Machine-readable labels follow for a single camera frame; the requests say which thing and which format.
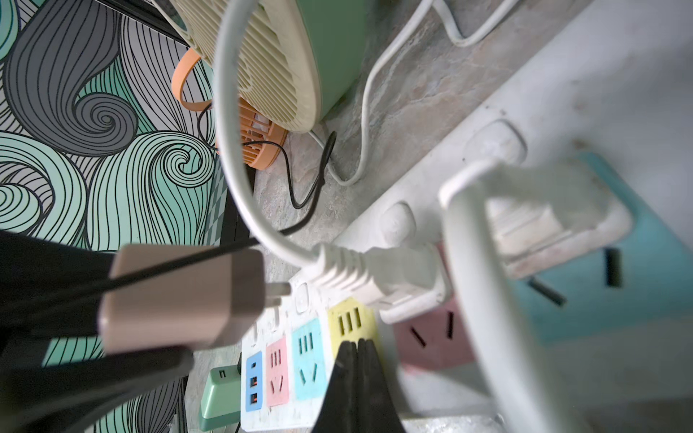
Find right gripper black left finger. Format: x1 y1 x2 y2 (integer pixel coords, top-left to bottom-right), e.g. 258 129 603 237
312 341 358 433

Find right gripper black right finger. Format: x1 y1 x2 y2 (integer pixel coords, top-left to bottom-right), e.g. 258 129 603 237
357 339 405 433

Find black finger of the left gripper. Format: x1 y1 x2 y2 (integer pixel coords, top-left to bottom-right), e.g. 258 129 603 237
1 346 194 432
1 230 115 325

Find white plug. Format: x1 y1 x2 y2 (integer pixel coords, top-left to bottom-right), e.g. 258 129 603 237
301 243 453 325
439 159 635 280

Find pink usb charger adapter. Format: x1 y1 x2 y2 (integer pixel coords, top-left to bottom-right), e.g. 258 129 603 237
97 249 292 355

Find black fan usb cable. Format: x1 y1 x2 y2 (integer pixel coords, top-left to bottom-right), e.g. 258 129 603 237
0 102 337 326

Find white multicolour power strip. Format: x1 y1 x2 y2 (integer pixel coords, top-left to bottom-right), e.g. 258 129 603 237
239 0 693 433

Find cream green round fan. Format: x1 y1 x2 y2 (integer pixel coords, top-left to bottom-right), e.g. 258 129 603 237
167 0 380 135

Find green usb charger adapter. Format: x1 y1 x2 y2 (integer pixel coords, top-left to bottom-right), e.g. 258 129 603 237
199 366 242 432

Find white plug in teal socket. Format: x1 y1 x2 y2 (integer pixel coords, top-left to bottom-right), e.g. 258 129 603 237
439 159 635 280

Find white cable of round fan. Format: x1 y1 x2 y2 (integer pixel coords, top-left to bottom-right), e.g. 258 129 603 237
213 0 326 269

